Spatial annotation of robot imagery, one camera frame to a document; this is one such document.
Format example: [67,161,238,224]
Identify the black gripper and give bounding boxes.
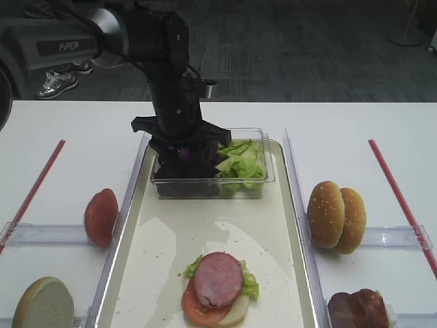
[131,102,231,146]

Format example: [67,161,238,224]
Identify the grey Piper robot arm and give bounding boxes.
[1,3,231,148]

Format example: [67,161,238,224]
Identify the green lettuce pile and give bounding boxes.
[216,139,265,178]

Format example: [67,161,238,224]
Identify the upright tomato slice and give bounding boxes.
[84,189,119,248]

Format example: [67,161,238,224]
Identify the lettuce leaf on stack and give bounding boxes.
[182,252,259,299]

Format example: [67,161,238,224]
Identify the tomato slice on stack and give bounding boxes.
[181,278,231,327]

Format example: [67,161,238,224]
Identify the dark meat slice front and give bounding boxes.
[328,292,358,328]

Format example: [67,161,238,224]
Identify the dark meat slice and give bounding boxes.
[350,288,389,328]
[328,292,358,328]

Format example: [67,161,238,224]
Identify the dark meat slice rear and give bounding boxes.
[350,288,389,328]

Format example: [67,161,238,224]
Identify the white cheese piece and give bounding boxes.
[382,299,398,328]

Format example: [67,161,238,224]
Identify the shredded purple cabbage pile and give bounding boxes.
[154,142,221,179]

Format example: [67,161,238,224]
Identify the clear plastic salad container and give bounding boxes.
[150,128,275,200]

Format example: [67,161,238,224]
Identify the white rectangular serving tray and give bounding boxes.
[110,141,316,327]

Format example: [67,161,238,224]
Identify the silver sneaker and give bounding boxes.
[34,70,79,100]

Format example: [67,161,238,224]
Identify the pink ham slice on stack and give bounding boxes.
[193,252,243,309]

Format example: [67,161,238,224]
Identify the sesame bun front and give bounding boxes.
[307,180,346,249]

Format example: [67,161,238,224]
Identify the sesame bun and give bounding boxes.
[335,187,367,255]
[307,180,346,249]

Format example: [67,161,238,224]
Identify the clear holder upper left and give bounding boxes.
[1,222,91,246]

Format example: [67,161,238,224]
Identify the clear holder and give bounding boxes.
[73,307,96,328]
[395,312,437,328]
[359,225,433,250]
[1,222,91,246]

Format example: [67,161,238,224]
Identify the bottom bun on tray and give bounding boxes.
[183,259,250,326]

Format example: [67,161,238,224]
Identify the sesame bun rear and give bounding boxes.
[335,187,367,255]

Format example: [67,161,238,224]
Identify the clear holder lower left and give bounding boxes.
[73,307,96,328]

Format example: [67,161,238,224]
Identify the left clear long divider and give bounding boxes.
[83,134,150,327]

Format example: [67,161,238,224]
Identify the clear long divider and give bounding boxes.
[283,129,331,327]
[83,134,150,327]

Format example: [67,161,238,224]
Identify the upright bun half white face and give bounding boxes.
[12,276,74,328]

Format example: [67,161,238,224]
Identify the right clear long divider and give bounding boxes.
[283,129,331,327]

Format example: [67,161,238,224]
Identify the metal stand base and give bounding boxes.
[386,0,422,47]

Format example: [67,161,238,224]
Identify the clear holder upper right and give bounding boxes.
[359,225,433,250]

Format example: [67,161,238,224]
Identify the clear holder lower right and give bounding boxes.
[395,312,437,328]

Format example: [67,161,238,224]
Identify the left red rail strip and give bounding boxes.
[1,139,66,252]

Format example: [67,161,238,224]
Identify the red rail strip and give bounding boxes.
[1,139,66,252]
[368,139,436,277]

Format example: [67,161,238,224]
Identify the right red rail strip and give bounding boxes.
[368,139,436,277]

